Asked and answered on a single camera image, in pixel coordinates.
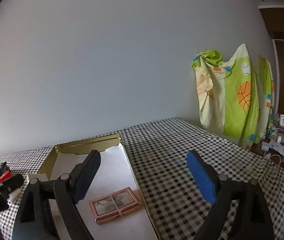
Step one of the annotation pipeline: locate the gold metal tin box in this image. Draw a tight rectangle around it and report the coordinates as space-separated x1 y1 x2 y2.
38 134 159 239

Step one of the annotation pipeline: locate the white paper tin liner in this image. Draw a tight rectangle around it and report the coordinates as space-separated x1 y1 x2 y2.
49 144 159 240

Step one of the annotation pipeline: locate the white charger with cable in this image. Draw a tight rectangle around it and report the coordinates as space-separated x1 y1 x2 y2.
260 139 284 167

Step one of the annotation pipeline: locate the green patterned hanging cloth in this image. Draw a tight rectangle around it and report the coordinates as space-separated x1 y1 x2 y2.
192 43 275 150

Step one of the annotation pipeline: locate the white mug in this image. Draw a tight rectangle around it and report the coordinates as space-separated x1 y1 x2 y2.
278 114 284 127

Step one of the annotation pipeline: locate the white box with red stamp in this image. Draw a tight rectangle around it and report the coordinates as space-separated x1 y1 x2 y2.
9 173 48 203

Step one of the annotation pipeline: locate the checkered tablecloth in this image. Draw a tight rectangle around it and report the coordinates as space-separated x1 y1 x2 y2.
0 118 284 239

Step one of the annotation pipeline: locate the red toy brick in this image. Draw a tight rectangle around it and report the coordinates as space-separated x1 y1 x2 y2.
0 170 12 183

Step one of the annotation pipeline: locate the pink card deck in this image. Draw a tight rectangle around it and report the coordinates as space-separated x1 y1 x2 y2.
89 187 142 225

